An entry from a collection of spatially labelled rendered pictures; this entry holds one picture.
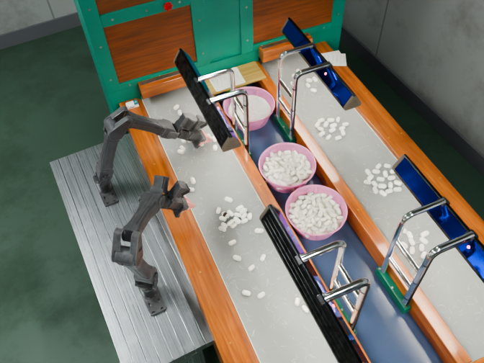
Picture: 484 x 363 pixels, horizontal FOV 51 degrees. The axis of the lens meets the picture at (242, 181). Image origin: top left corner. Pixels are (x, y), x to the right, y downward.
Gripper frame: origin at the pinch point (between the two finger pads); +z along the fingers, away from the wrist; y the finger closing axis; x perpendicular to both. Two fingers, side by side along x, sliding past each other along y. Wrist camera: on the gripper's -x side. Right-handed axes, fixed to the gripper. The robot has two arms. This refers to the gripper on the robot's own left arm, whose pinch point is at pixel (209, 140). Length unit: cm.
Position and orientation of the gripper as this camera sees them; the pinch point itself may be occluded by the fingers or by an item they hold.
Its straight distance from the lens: 245.8
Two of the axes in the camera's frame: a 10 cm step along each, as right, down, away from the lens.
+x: -5.7, 6.8, 4.6
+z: 7.2, 1.4, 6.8
